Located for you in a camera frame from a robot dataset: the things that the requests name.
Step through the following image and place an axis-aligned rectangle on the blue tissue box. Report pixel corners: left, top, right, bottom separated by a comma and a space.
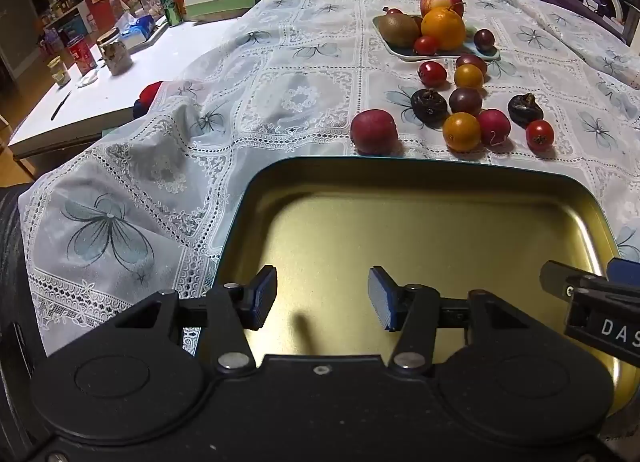
116, 14, 160, 50

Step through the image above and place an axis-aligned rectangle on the small clear glass jar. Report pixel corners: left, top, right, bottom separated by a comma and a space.
48, 56, 72, 87

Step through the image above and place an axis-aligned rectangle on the white lace floral tablecloth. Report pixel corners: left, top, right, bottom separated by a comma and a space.
19, 0, 640, 358

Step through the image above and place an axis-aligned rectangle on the pale green plate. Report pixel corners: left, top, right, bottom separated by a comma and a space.
372, 15, 501, 62

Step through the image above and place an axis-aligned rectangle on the white side table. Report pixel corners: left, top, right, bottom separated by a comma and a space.
7, 16, 251, 159

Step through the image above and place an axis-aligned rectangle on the large orange cherry tomato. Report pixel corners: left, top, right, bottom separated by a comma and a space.
442, 112, 482, 153

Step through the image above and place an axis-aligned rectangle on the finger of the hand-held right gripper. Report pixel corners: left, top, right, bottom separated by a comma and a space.
540, 260, 640, 300
607, 257, 640, 285

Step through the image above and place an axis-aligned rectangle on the brown kiwi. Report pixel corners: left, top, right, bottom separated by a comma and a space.
377, 14, 421, 48

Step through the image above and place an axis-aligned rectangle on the lidded glass jar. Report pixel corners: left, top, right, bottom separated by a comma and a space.
96, 28, 134, 76

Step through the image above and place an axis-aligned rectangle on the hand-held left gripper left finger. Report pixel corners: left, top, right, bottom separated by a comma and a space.
115, 266, 278, 373

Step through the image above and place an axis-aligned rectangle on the red and blue ball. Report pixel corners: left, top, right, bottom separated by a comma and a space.
132, 81, 164, 119

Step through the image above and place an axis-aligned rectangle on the small orange cherry tomato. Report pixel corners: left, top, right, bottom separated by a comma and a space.
454, 64, 485, 90

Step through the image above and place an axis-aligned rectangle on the red tin can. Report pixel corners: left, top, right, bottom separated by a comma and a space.
67, 38, 98, 76

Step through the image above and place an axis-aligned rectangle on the orange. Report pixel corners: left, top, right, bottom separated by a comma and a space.
421, 7, 467, 51

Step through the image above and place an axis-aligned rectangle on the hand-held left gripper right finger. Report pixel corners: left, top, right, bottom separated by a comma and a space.
367, 266, 531, 373

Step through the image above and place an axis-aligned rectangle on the green drink can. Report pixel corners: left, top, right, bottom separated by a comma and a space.
159, 0, 187, 26

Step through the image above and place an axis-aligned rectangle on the large dark red plum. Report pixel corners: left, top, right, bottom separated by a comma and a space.
350, 109, 399, 155

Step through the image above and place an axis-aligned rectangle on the gold metal tin tray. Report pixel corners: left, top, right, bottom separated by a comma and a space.
192, 156, 632, 418

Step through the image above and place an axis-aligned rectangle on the red apple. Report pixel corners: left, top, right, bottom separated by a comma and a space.
419, 0, 465, 18

